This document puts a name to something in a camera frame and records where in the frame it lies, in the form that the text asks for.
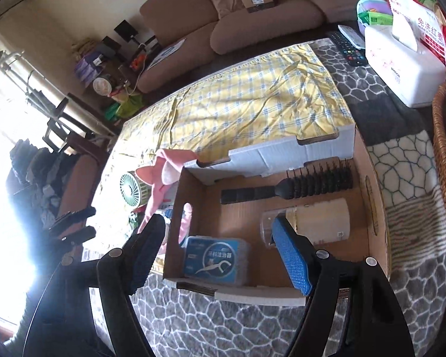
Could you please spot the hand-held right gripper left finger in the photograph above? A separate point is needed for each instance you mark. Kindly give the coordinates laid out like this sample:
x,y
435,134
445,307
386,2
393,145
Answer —
x,y
145,264

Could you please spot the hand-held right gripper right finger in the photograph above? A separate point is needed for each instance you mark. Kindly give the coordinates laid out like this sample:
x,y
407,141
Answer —
x,y
293,260

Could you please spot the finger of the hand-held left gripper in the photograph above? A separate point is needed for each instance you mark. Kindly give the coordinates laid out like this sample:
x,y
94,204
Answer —
x,y
80,235
76,214

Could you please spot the white lotion bottle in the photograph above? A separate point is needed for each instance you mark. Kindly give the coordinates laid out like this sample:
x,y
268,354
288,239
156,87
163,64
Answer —
x,y
319,219

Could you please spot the white cardboard box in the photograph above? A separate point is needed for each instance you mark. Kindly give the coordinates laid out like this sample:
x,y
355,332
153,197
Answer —
x,y
245,223

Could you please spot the blue floss pick box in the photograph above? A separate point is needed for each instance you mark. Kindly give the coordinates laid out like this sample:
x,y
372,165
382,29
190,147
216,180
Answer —
x,y
215,260

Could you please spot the black hairbrush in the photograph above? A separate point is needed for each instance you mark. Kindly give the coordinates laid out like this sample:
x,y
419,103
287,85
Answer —
x,y
267,192

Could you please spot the pile of dark clothes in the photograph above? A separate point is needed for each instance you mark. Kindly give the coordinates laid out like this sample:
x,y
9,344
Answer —
x,y
37,178

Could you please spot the green round fan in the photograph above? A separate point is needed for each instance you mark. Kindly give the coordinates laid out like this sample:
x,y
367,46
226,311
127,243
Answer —
x,y
130,189

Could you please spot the wooden chair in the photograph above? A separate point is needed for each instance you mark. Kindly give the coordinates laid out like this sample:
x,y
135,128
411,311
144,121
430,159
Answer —
x,y
78,148

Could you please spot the pink plush pouch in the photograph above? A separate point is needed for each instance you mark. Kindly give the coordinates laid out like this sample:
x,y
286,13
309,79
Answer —
x,y
167,167

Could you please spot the green bag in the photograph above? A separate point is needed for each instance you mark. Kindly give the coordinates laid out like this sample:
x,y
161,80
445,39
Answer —
x,y
124,108

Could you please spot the white round fan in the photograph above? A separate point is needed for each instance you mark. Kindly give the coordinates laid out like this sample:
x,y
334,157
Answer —
x,y
102,87

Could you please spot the stack of purple boxes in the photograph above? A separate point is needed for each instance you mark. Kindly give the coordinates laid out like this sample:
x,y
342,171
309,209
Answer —
x,y
88,67

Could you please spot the yellow plaid cloth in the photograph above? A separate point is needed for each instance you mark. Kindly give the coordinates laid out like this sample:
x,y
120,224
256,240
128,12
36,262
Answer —
x,y
245,100

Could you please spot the black speaker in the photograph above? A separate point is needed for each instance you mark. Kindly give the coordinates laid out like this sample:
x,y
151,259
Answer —
x,y
110,47
124,31

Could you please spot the white and blue booklet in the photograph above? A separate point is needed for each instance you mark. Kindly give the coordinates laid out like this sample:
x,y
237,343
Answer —
x,y
167,52

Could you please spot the black remote control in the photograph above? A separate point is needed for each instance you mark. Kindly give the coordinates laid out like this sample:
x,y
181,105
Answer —
x,y
347,50

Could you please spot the white tissue box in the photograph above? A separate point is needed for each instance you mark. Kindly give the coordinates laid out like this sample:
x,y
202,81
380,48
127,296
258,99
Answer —
x,y
397,67

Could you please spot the white remote control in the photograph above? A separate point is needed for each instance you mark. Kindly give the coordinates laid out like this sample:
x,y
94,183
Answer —
x,y
351,35

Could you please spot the brown sofa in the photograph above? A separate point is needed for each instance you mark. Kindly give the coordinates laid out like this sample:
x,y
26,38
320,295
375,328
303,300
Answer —
x,y
238,29

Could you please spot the purple plastic container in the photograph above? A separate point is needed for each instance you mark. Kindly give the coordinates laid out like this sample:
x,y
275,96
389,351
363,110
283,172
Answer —
x,y
373,7

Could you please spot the red and white packages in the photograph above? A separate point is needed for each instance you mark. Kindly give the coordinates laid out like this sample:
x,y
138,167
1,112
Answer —
x,y
427,15

